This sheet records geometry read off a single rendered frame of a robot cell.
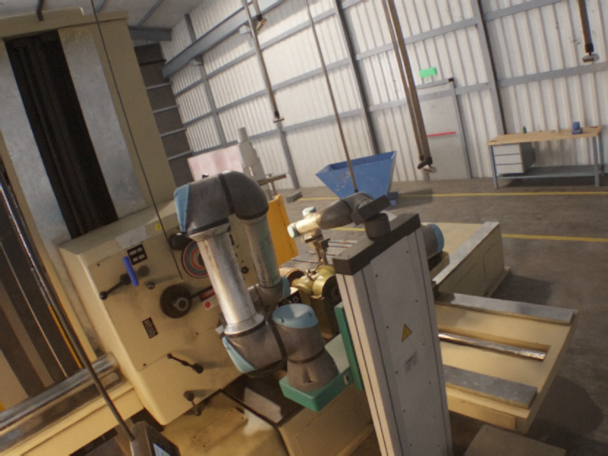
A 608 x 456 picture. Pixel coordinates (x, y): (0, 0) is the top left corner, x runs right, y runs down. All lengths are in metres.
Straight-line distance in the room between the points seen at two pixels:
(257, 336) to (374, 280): 0.34
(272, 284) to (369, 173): 6.80
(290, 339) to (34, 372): 1.63
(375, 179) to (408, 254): 6.80
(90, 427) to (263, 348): 1.26
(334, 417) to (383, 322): 1.61
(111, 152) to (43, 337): 1.06
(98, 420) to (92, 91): 1.70
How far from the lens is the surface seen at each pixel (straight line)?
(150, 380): 1.84
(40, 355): 2.39
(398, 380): 1.29
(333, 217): 1.74
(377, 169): 7.94
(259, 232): 1.14
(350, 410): 2.80
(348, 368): 1.24
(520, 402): 2.03
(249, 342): 1.09
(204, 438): 2.49
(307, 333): 1.11
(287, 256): 5.21
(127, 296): 1.71
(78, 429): 2.15
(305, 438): 2.57
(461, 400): 2.12
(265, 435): 2.37
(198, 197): 1.03
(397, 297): 1.19
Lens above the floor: 2.14
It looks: 17 degrees down
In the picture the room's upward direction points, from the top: 16 degrees counter-clockwise
